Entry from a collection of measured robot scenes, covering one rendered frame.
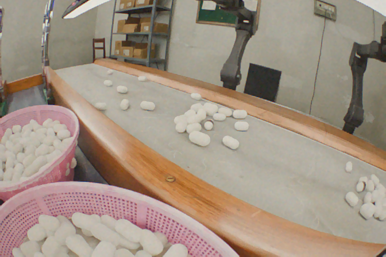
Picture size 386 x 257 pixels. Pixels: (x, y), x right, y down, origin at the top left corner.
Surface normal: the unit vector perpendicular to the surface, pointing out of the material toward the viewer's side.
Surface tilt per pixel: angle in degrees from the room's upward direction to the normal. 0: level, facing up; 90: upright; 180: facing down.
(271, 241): 0
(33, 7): 90
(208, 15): 90
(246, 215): 0
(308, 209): 0
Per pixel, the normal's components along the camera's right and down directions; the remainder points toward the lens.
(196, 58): -0.51, 0.29
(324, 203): 0.12, -0.91
